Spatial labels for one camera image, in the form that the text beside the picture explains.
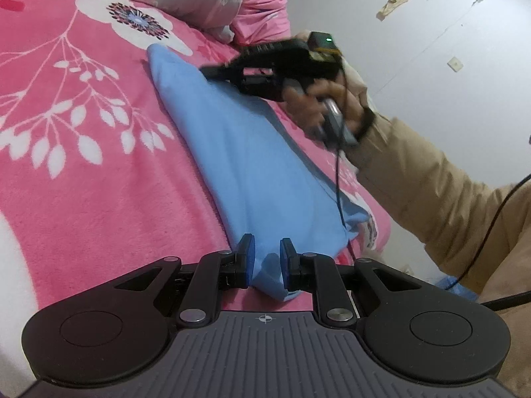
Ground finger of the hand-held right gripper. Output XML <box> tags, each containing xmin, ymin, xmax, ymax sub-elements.
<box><xmin>238</xmin><ymin>75</ymin><xmax>285</xmax><ymax>101</ymax></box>
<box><xmin>200</xmin><ymin>61</ymin><xmax>245</xmax><ymax>79</ymax></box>

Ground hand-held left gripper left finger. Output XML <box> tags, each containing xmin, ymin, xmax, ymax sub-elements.
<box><xmin>115</xmin><ymin>234</ymin><xmax>255</xmax><ymax>328</ymax></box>

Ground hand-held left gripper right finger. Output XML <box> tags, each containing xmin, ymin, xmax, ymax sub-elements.
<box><xmin>280</xmin><ymin>237</ymin><xmax>419</xmax><ymax>327</ymax></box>

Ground light blue t-shirt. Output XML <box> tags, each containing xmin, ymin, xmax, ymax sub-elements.
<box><xmin>147</xmin><ymin>43</ymin><xmax>371</xmax><ymax>302</ymax></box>

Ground person's right forearm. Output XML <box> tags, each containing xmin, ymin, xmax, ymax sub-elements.
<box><xmin>342</xmin><ymin>110</ymin><xmax>531</xmax><ymax>296</ymax></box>

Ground person's right hand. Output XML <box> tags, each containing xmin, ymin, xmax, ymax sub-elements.
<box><xmin>286</xmin><ymin>29</ymin><xmax>376</xmax><ymax>142</ymax></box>

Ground bright pink quilt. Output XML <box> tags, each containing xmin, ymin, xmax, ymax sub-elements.
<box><xmin>230</xmin><ymin>0</ymin><xmax>292</xmax><ymax>47</ymax></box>

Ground long yellowed tape strip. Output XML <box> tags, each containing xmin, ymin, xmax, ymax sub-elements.
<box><xmin>376</xmin><ymin>0</ymin><xmax>414</xmax><ymax>21</ymax></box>

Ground pink floral fleece blanket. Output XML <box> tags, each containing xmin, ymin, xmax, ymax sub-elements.
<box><xmin>0</xmin><ymin>0</ymin><xmax>393</xmax><ymax>387</ymax></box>

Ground person's beige jacket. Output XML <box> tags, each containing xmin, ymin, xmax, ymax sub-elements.
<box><xmin>477</xmin><ymin>182</ymin><xmax>531</xmax><ymax>398</ymax></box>

